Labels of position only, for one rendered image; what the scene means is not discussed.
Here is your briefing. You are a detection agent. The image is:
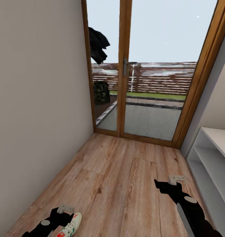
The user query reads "gym shoe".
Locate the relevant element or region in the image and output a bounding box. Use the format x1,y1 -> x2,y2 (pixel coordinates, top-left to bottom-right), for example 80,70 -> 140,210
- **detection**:
56,212 -> 82,237

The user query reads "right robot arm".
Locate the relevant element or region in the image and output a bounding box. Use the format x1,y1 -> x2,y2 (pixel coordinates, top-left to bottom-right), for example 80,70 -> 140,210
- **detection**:
154,175 -> 223,237

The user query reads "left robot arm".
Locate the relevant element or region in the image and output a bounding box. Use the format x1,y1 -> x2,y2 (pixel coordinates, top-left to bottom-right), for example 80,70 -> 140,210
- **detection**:
21,203 -> 75,237

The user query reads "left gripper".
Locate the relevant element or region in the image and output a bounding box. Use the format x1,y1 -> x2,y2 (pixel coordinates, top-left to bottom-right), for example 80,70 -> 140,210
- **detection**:
50,208 -> 74,227

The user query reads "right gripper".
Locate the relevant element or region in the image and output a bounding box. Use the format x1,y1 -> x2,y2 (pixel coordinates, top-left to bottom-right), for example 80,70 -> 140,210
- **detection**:
154,179 -> 182,198

